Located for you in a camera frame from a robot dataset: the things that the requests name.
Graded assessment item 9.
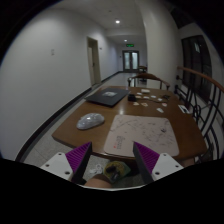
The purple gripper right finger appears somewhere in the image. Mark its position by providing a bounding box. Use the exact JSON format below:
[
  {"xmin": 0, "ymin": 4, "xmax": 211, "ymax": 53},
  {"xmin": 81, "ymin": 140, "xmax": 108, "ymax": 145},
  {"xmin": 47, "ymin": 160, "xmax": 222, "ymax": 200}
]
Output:
[{"xmin": 133, "ymin": 142, "xmax": 160, "ymax": 184}]

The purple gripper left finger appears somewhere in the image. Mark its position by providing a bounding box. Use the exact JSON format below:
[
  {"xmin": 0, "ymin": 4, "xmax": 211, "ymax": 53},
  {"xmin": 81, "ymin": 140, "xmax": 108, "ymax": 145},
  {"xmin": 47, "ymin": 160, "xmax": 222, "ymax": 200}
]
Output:
[{"xmin": 66, "ymin": 142, "xmax": 92, "ymax": 184}]

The beige patterned mouse pad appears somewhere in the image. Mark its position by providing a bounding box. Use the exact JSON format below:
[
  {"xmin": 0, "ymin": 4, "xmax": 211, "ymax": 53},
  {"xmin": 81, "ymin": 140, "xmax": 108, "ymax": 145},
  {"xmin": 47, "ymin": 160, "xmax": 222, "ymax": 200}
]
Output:
[{"xmin": 104, "ymin": 115, "xmax": 179, "ymax": 157}]

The white computer mouse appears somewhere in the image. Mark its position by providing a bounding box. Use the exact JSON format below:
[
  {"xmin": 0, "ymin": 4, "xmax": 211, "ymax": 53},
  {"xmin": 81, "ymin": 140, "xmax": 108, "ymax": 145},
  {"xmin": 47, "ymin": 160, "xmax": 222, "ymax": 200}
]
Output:
[{"xmin": 76, "ymin": 113, "xmax": 105, "ymax": 130}]

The white paper card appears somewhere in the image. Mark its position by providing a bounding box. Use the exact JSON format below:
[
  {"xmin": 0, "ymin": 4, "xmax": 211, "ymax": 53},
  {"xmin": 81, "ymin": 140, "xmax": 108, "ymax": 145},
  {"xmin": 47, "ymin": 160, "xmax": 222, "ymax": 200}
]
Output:
[{"xmin": 156, "ymin": 108, "xmax": 164, "ymax": 113}]

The small black box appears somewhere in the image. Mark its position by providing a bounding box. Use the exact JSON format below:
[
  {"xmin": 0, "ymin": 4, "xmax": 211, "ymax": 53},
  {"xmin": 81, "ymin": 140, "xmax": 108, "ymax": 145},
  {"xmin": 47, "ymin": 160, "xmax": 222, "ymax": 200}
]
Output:
[{"xmin": 128, "ymin": 94, "xmax": 136, "ymax": 102}]

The black closed laptop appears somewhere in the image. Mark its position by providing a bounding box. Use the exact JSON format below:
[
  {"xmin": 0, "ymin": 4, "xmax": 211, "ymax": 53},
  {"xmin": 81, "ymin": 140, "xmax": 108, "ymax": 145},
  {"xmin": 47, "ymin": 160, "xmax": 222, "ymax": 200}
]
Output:
[{"xmin": 86, "ymin": 88, "xmax": 129, "ymax": 107}]

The black metal railing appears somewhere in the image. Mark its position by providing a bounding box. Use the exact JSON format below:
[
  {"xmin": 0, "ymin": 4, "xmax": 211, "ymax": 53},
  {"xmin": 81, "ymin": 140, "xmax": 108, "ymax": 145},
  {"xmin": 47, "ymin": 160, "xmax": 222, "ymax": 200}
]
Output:
[{"xmin": 174, "ymin": 70, "xmax": 224, "ymax": 162}]

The wooden chair behind table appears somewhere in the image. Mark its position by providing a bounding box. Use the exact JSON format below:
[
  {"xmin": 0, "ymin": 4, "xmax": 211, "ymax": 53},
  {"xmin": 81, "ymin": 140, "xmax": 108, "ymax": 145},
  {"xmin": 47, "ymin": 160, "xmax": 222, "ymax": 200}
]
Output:
[{"xmin": 127, "ymin": 73, "xmax": 170, "ymax": 90}]

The glass double door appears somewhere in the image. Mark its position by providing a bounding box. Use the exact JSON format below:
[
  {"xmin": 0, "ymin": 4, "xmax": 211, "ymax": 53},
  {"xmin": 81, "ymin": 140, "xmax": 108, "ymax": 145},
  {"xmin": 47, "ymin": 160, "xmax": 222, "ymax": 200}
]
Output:
[{"xmin": 122, "ymin": 51, "xmax": 139, "ymax": 72}]

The dark window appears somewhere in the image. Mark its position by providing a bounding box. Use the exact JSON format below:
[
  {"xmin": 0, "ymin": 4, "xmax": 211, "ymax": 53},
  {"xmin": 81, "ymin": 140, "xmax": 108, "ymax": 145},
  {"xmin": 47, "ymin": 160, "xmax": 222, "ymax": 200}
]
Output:
[{"xmin": 182, "ymin": 35, "xmax": 212, "ymax": 102}]

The wooden door in wall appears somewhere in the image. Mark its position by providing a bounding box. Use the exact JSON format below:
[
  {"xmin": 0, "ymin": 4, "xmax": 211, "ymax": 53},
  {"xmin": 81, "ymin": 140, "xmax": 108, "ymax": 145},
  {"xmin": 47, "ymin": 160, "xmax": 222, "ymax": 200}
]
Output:
[{"xmin": 87, "ymin": 37, "xmax": 101, "ymax": 85}]

